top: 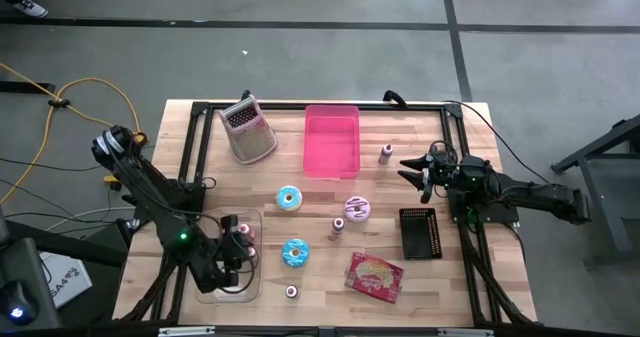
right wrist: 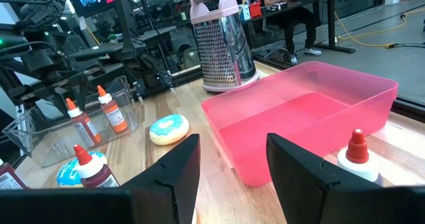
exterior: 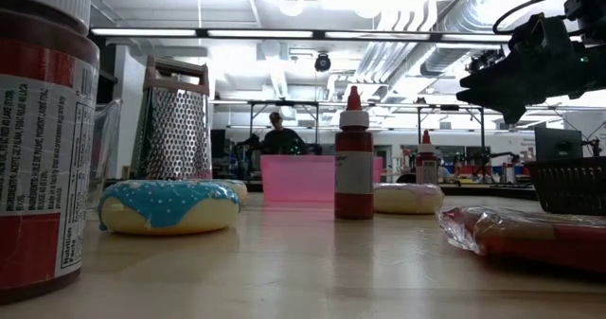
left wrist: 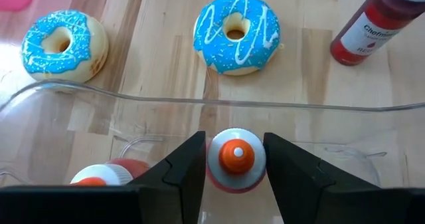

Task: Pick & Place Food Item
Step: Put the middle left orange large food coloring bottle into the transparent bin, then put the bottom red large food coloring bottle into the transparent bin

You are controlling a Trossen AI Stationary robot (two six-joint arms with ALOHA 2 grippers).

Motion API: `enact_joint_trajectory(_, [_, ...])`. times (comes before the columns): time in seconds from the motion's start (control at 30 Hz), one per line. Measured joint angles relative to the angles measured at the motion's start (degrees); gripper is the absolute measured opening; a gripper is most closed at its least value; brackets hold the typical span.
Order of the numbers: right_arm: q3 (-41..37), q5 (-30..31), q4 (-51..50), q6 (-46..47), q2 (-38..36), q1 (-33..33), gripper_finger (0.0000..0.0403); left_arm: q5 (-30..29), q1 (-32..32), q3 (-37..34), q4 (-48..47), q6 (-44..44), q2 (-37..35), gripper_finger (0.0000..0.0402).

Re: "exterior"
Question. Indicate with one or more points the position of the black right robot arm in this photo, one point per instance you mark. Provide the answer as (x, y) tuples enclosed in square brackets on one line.
[(592, 6)]

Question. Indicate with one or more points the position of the pale blue frosted donut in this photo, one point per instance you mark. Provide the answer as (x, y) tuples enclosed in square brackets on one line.
[(239, 190)]

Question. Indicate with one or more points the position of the round pendant ceiling lamp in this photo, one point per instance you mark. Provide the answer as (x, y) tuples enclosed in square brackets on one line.
[(291, 4)]

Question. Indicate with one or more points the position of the red snack packet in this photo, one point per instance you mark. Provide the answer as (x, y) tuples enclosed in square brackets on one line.
[(530, 238)]

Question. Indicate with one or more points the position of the black computer monitor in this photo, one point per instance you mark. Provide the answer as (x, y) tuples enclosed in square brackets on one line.
[(558, 144)]

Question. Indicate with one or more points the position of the clear plastic container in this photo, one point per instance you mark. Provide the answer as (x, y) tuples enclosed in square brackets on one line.
[(111, 144)]

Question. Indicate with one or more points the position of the black hanging camera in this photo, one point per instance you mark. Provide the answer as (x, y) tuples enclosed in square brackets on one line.
[(323, 62)]

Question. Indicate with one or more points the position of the person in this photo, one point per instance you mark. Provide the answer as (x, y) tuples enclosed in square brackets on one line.
[(281, 141)]

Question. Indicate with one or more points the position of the black background robot arm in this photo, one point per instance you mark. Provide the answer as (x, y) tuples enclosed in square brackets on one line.
[(497, 155)]

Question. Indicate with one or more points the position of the long ceiling light bar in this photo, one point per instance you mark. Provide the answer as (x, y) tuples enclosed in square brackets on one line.
[(260, 33)]

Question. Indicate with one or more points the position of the black ceiling spotlights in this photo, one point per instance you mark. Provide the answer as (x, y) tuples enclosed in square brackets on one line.
[(483, 61)]

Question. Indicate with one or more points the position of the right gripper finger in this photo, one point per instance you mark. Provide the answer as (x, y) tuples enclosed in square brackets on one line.
[(497, 77), (502, 101)]

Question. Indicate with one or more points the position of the blue sprinkled frosted donut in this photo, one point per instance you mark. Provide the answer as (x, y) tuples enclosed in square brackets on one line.
[(165, 205)]

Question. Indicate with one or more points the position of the black mesh basket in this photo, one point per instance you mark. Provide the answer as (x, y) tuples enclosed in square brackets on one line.
[(568, 186)]

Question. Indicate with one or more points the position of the black background rig frame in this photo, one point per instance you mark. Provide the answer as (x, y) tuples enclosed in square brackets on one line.
[(450, 107), (284, 103)]

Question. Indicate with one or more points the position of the pink plastic bin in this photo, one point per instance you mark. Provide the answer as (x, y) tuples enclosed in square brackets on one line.
[(296, 179)]

